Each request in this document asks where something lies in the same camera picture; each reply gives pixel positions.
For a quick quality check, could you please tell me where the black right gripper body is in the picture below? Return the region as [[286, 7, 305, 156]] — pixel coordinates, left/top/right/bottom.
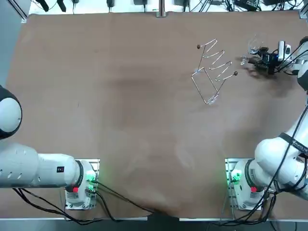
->
[[261, 51, 282, 75]]

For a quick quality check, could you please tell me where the clear glass goblet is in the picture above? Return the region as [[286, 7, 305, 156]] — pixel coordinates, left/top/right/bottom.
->
[[240, 34, 266, 66]]

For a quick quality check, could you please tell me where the black labelled power adapter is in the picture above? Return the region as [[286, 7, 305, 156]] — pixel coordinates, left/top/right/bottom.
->
[[234, 0, 262, 12]]

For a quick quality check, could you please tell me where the large black power brick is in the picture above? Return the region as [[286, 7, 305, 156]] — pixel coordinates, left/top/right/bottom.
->
[[174, 0, 188, 12], [133, 0, 148, 12]]

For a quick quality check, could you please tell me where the metal wire goblet holder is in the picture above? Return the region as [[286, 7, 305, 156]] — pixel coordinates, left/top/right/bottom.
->
[[191, 39, 239, 105]]

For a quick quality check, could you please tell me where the aluminium camera post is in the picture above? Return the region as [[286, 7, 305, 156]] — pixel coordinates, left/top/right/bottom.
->
[[155, 0, 167, 18]]

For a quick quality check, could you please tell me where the black left arm base cable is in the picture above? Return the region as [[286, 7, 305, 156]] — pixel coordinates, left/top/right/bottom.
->
[[95, 180, 157, 215]]

